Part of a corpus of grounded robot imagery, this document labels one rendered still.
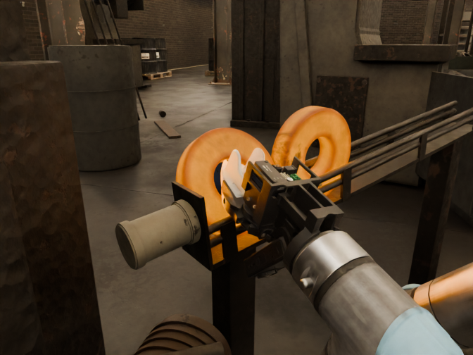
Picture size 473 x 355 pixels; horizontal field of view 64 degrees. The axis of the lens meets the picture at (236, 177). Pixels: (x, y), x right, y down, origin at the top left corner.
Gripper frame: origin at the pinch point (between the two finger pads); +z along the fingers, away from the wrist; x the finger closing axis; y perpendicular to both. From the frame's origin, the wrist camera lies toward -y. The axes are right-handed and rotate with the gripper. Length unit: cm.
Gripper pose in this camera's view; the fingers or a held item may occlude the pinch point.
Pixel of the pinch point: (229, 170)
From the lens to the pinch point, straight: 55.3
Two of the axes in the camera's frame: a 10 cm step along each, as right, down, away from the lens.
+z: -4.6, -5.5, 7.0
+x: -8.6, 1.0, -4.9
